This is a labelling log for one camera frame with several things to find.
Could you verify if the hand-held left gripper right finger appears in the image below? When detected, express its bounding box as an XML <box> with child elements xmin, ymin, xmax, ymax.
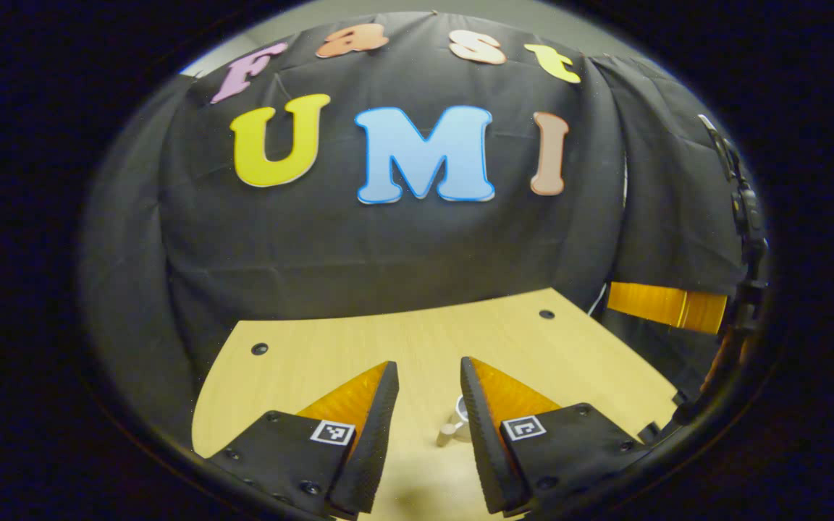
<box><xmin>460</xmin><ymin>356</ymin><xmax>653</xmax><ymax>516</ymax></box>

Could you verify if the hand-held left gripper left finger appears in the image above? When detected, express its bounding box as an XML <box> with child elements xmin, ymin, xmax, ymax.
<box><xmin>207</xmin><ymin>360</ymin><xmax>400</xmax><ymax>520</ymax></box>

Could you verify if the white cup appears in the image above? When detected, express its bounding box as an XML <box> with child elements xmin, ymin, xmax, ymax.
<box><xmin>437</xmin><ymin>395</ymin><xmax>472</xmax><ymax>447</ymax></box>

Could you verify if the wooden desktop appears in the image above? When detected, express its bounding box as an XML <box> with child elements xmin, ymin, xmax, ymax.
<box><xmin>191</xmin><ymin>287</ymin><xmax>678</xmax><ymax>521</ymax></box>

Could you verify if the black backdrop cloth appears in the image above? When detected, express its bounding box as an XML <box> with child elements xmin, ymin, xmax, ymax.
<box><xmin>77</xmin><ymin>11</ymin><xmax>758</xmax><ymax>464</ymax></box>

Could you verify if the thin white cable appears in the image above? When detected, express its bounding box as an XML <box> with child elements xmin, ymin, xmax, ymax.
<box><xmin>588</xmin><ymin>152</ymin><xmax>631</xmax><ymax>316</ymax></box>

